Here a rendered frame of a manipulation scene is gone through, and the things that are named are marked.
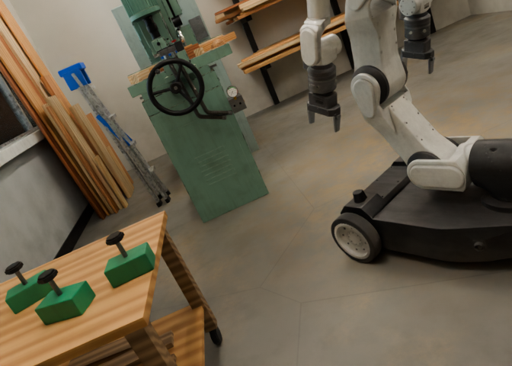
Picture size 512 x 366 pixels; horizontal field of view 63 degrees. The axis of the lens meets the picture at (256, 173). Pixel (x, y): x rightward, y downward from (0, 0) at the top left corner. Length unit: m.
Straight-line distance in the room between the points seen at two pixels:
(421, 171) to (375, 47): 0.44
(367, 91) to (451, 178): 0.39
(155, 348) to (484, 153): 1.07
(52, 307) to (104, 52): 3.97
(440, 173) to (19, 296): 1.29
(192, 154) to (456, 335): 1.66
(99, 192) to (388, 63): 2.73
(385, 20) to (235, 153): 1.30
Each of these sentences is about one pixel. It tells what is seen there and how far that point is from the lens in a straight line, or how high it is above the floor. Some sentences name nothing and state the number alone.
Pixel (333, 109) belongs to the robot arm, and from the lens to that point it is 1.36.
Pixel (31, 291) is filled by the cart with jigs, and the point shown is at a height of 0.56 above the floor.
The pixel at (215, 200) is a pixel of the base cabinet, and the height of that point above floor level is 0.10.
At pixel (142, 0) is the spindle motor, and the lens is 2.48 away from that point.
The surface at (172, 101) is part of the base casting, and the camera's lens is 2.40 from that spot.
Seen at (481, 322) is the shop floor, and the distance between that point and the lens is 1.37.
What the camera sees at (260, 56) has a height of 0.60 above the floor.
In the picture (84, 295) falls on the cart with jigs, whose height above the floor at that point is 0.56.
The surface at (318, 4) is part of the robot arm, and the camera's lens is 1.26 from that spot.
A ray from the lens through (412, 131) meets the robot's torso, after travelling 1.52.
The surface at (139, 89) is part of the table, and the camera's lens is 2.41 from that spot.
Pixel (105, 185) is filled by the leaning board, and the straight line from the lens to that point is 3.67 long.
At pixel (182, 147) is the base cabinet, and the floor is 0.48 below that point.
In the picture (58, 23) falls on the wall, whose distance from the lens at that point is 4.97.
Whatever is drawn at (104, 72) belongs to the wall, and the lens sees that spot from 4.88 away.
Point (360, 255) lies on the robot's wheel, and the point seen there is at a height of 0.03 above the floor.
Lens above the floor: 0.97
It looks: 19 degrees down
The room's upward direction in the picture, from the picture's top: 24 degrees counter-clockwise
